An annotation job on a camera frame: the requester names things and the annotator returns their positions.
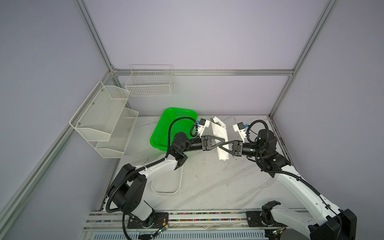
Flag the black corrugated cable hose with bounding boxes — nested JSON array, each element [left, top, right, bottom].
[[104, 116, 199, 240]]

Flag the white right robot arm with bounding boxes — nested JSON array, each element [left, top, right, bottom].
[[219, 129, 357, 240]]

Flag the white wire basket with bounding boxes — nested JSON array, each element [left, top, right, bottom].
[[125, 65, 174, 97]]

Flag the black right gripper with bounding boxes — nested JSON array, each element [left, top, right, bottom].
[[218, 139, 264, 159]]

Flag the white mesh shelf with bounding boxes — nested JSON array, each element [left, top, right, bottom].
[[95, 108, 139, 159], [69, 82, 130, 142]]

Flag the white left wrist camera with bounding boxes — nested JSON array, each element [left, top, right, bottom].
[[198, 118, 211, 137]]

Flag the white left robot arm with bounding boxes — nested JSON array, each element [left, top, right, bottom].
[[105, 132, 226, 228]]

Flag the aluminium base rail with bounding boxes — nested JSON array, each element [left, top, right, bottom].
[[83, 209, 331, 240]]

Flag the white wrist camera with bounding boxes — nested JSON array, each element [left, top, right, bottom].
[[233, 122, 248, 143], [198, 118, 211, 137]]

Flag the white mesh lower shelf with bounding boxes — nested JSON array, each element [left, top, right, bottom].
[[95, 108, 139, 159]]

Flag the green plastic basket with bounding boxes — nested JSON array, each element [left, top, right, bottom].
[[150, 108, 198, 152]]

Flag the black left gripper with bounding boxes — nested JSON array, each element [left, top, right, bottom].
[[181, 134, 225, 153]]

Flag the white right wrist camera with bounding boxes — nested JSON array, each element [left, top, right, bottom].
[[233, 122, 248, 143]]

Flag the white mesh upper shelf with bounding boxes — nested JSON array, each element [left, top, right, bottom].
[[69, 82, 130, 142]]

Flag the white rectangular tray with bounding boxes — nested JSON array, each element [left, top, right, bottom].
[[151, 167, 184, 195]]

